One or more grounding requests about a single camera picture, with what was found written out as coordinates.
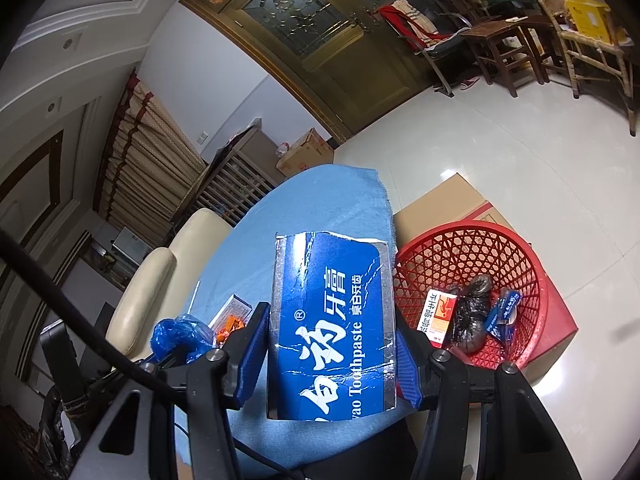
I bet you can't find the red striped cloth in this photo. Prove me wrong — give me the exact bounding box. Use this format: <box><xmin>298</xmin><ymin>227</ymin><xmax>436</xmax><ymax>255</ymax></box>
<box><xmin>378</xmin><ymin>0</ymin><xmax>453</xmax><ymax>43</ymax></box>

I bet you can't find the orange plastic wrapper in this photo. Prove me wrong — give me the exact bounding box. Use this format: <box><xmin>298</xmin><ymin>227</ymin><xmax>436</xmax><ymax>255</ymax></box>
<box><xmin>215</xmin><ymin>315</ymin><xmax>247</xmax><ymax>346</ymax></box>

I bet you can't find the small red orange box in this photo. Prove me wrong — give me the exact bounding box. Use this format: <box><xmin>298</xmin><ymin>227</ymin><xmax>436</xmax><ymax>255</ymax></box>
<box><xmin>417</xmin><ymin>287</ymin><xmax>458</xmax><ymax>348</ymax></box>

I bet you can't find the wooden crib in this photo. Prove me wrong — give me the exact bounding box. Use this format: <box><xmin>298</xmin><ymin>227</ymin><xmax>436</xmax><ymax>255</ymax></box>
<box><xmin>172</xmin><ymin>117</ymin><xmax>281</xmax><ymax>233</ymax></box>

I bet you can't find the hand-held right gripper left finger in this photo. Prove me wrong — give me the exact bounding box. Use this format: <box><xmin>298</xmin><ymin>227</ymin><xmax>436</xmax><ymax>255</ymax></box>
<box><xmin>70</xmin><ymin>301</ymin><xmax>273</xmax><ymax>480</ymax></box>

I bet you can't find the yellow box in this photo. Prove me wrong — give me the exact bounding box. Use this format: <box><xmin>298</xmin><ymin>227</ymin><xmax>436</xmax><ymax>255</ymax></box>
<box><xmin>564</xmin><ymin>0</ymin><xmax>626</xmax><ymax>43</ymax></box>

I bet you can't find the brown wooden stool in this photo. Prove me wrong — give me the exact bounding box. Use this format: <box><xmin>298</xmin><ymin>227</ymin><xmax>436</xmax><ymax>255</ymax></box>
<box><xmin>460</xmin><ymin>17</ymin><xmax>546</xmax><ymax>98</ymax></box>

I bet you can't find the red plastic basket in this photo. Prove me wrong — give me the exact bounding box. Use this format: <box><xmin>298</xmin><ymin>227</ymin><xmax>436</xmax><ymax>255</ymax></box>
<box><xmin>392</xmin><ymin>220</ymin><xmax>549</xmax><ymax>371</ymax></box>

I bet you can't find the blue tablecloth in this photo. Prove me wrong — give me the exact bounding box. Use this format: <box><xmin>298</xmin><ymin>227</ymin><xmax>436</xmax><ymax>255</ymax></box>
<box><xmin>172</xmin><ymin>164</ymin><xmax>396</xmax><ymax>466</ymax></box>

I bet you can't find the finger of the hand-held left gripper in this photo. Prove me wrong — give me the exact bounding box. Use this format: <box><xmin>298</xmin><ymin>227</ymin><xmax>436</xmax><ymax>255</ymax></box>
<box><xmin>131</xmin><ymin>346</ymin><xmax>198</xmax><ymax>376</ymax></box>

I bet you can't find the large red brown cardboard box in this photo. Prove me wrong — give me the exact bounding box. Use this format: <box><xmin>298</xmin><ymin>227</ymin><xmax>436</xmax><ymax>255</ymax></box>
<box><xmin>392</xmin><ymin>172</ymin><xmax>578</xmax><ymax>368</ymax></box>

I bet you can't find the blue toothpaste box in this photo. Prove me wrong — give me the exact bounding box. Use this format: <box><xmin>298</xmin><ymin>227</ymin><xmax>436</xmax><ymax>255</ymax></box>
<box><xmin>267</xmin><ymin>230</ymin><xmax>401</xmax><ymax>421</ymax></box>

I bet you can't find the dark wooden chair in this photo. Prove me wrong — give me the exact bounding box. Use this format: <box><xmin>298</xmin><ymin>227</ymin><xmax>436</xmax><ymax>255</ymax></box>
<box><xmin>425</xmin><ymin>0</ymin><xmax>488</xmax><ymax>28</ymax></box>
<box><xmin>625</xmin><ymin>57</ymin><xmax>640</xmax><ymax>136</ymax></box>

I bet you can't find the white standing air conditioner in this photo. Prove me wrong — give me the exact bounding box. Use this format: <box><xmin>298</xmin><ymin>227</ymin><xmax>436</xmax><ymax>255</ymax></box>
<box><xmin>111</xmin><ymin>227</ymin><xmax>151</xmax><ymax>261</ymax></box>

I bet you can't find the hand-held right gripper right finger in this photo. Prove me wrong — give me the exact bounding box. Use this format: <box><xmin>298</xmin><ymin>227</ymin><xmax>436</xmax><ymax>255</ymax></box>
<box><xmin>395</xmin><ymin>330</ymin><xmax>581</xmax><ymax>480</ymax></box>

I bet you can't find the small brown cardboard box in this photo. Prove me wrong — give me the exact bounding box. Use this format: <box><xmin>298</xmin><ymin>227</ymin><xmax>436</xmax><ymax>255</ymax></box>
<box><xmin>276</xmin><ymin>127</ymin><xmax>335</xmax><ymax>178</ymax></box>

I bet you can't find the black cable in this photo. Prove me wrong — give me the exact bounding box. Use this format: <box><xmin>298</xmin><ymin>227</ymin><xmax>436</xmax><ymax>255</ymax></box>
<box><xmin>0</xmin><ymin>227</ymin><xmax>301</xmax><ymax>480</ymax></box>

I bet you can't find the cream leather sofa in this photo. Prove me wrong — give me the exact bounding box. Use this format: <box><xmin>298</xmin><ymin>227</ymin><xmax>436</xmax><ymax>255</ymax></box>
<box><xmin>106</xmin><ymin>208</ymin><xmax>233</xmax><ymax>361</ymax></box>

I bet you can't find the blue white plastic wrapper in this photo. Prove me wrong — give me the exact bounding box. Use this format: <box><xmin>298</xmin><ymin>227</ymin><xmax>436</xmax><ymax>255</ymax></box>
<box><xmin>484</xmin><ymin>291</ymin><xmax>522</xmax><ymax>341</ymax></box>

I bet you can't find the beige striped curtain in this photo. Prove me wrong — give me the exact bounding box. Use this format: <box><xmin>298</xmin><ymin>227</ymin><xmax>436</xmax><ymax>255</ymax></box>
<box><xmin>92</xmin><ymin>70</ymin><xmax>208</xmax><ymax>233</ymax></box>

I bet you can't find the rattan chair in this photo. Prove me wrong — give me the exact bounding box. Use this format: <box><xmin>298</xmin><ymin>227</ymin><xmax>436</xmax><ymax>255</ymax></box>
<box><xmin>540</xmin><ymin>0</ymin><xmax>638</xmax><ymax>98</ymax></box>

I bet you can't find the white plastic straw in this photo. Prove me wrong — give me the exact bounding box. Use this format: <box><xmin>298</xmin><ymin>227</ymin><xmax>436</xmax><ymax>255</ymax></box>
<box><xmin>186</xmin><ymin>280</ymin><xmax>202</xmax><ymax>323</ymax></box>

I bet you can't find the orange white tissue pack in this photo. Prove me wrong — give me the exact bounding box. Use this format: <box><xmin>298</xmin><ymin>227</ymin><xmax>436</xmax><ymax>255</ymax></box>
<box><xmin>210</xmin><ymin>294</ymin><xmax>253</xmax><ymax>331</ymax></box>

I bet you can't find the black patterned plastic bag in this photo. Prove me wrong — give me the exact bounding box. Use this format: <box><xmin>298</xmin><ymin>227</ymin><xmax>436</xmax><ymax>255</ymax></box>
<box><xmin>446</xmin><ymin>275</ymin><xmax>493</xmax><ymax>356</ymax></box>

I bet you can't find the wooden glass panel door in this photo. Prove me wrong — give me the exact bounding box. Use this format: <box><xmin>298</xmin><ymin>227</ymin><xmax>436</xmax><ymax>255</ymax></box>
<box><xmin>180</xmin><ymin>0</ymin><xmax>456</xmax><ymax>143</ymax></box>

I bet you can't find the blue plastic bag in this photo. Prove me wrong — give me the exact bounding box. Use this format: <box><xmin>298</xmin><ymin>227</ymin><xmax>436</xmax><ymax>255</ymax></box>
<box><xmin>151</xmin><ymin>312</ymin><xmax>219</xmax><ymax>365</ymax></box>

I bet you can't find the metal frame chair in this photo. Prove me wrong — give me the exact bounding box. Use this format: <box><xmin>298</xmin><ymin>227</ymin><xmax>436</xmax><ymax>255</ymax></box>
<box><xmin>377</xmin><ymin>0</ymin><xmax>476</xmax><ymax>98</ymax></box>

